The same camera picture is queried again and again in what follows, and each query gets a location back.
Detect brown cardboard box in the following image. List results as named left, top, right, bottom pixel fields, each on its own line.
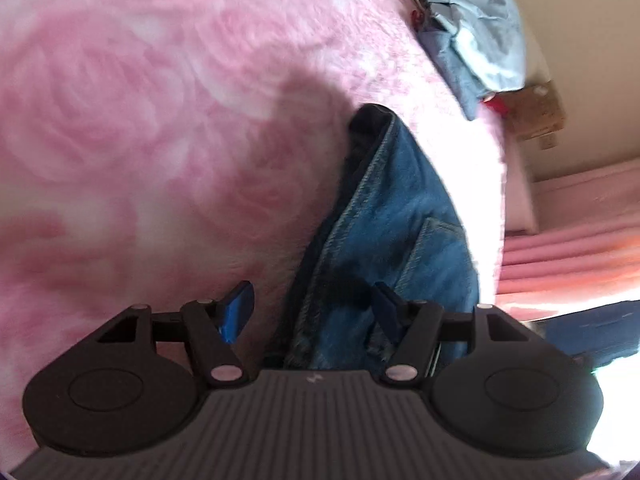
left=501, top=81, right=566, bottom=141

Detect light blue shirt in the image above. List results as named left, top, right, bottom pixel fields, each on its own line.
left=424, top=0, right=526, bottom=92

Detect light blue folded jeans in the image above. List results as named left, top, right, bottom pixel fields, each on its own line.
left=416, top=27, right=489, bottom=122

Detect dark blue denim jeans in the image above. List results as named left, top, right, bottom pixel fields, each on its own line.
left=262, top=104, right=480, bottom=373

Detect red garment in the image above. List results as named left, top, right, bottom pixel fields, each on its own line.
left=483, top=93, right=510, bottom=118

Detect pink floral fleece blanket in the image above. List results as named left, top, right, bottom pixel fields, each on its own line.
left=1, top=0, right=506, bottom=470

